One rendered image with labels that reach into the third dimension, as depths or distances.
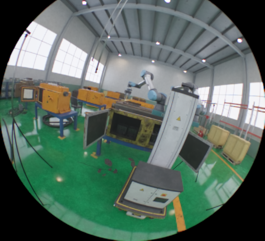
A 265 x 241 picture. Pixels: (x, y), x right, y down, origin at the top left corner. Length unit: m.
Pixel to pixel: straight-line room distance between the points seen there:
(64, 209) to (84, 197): 0.41
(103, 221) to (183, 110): 1.80
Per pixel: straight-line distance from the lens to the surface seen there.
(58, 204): 1.74
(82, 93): 5.42
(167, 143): 1.18
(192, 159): 1.80
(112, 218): 1.63
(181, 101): 1.08
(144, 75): 1.33
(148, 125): 1.71
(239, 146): 5.34
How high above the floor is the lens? 1.59
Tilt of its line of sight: 9 degrees down
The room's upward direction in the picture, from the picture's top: 14 degrees clockwise
